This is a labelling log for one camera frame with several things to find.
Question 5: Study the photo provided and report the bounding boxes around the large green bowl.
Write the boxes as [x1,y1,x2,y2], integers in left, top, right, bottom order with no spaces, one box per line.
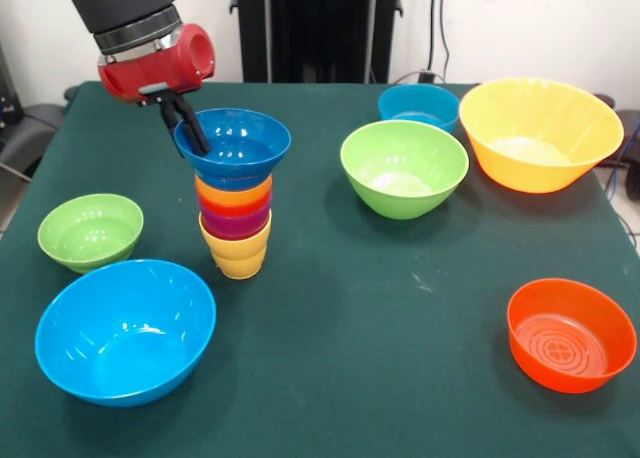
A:
[340,119,470,221]

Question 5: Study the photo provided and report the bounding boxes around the black hanging cable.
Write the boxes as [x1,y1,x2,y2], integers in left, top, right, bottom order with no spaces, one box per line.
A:
[422,0,452,83]

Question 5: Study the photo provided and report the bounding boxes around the dark grey pedestal leg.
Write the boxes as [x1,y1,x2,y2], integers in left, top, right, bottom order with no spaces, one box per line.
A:
[0,102,67,180]

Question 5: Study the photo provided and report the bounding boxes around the small green ribbed bowl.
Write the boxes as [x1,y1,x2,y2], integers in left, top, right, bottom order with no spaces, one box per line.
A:
[37,192,146,274]

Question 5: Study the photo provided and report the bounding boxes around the orange ribbed plastic cup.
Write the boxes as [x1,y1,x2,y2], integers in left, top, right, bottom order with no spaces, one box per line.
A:
[194,174,274,207]

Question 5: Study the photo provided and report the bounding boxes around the red plastic bowl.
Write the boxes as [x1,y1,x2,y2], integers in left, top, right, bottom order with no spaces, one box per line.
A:
[506,277,638,395]

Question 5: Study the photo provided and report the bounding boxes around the dark blue bowl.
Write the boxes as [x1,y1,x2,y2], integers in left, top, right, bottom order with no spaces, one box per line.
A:
[173,107,293,192]

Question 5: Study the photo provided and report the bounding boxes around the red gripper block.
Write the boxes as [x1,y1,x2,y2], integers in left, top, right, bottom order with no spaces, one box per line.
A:
[97,22,217,158]

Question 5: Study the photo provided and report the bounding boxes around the purple plastic cup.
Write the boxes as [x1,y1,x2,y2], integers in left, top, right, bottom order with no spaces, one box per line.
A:
[198,207,273,240]

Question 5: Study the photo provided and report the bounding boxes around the red plastic cup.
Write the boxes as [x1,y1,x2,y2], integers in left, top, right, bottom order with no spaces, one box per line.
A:
[196,192,273,219]

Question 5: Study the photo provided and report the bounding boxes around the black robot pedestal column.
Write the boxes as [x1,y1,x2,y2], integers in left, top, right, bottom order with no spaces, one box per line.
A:
[229,0,404,84]

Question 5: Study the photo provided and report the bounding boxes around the dark green tablecloth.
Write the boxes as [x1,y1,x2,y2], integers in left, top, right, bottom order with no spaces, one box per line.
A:
[0,80,640,458]

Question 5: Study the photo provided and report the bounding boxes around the yellow ribbed plastic cup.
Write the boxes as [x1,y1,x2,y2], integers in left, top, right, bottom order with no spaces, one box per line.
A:
[198,210,274,281]

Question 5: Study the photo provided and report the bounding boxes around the small light blue bowl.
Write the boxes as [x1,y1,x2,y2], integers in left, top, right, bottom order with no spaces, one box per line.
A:
[377,83,461,134]

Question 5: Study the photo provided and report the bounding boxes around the large yellow bowl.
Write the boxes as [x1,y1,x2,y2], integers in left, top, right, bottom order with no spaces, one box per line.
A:
[458,76,626,195]

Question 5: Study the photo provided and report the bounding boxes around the large light blue bowl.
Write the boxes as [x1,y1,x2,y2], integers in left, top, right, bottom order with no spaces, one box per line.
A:
[34,258,218,408]

